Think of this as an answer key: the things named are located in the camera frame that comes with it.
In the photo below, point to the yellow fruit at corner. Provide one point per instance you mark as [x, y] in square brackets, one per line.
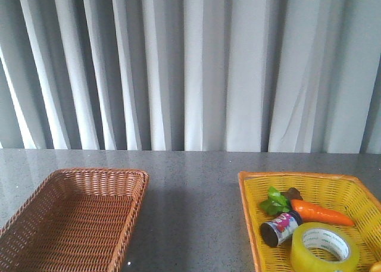
[376, 267]

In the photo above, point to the grey pleated curtain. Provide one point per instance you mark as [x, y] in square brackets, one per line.
[193, 75]

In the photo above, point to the yellow plastic woven basket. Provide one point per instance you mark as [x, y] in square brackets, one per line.
[338, 192]

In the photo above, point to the green toy leaves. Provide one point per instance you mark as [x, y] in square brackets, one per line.
[275, 203]

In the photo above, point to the dark brown toy piece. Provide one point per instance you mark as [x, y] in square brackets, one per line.
[292, 193]

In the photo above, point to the small printed can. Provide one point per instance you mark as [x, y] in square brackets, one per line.
[281, 228]

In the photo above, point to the brown wicker basket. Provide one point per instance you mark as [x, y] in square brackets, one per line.
[78, 219]

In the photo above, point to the orange toy carrot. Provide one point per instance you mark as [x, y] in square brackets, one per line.
[312, 212]

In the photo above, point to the yellow packing tape roll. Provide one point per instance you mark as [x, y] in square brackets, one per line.
[325, 237]

